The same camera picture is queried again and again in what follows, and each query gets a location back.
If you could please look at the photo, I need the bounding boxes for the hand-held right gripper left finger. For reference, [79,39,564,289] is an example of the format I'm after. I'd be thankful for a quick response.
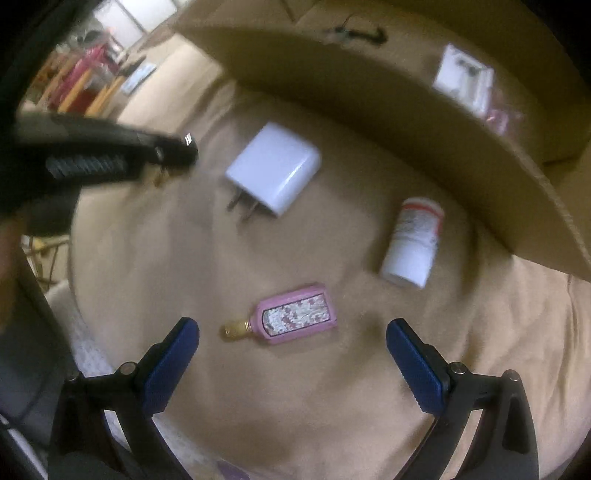
[46,316,200,480]

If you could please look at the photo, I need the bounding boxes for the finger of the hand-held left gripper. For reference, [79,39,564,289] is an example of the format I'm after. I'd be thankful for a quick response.
[14,113,200,168]
[44,154,144,183]

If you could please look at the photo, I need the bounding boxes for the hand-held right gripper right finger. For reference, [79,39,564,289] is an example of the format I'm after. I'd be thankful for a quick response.
[385,318,540,480]

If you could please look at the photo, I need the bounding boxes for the pink perfume bottle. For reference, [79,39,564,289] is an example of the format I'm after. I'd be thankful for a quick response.
[222,283,339,348]

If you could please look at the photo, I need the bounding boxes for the cardboard box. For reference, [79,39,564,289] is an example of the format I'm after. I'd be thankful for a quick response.
[173,0,591,277]

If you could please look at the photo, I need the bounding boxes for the wooden chair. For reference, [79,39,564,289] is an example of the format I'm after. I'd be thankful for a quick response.
[55,69,125,116]

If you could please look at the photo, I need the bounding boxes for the red clutter pile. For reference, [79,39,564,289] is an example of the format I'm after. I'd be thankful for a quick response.
[69,44,112,79]

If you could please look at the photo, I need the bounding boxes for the white pill bottle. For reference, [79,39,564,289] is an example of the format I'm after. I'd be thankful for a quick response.
[379,197,446,291]

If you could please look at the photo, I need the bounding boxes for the white remote control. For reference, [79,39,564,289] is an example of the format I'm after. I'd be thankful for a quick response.
[431,44,495,116]

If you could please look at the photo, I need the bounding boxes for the white wall charger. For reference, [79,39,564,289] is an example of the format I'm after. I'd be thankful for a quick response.
[225,122,322,224]

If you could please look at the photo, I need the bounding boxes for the black flashlight with strap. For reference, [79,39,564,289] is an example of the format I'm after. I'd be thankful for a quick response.
[323,11,387,47]

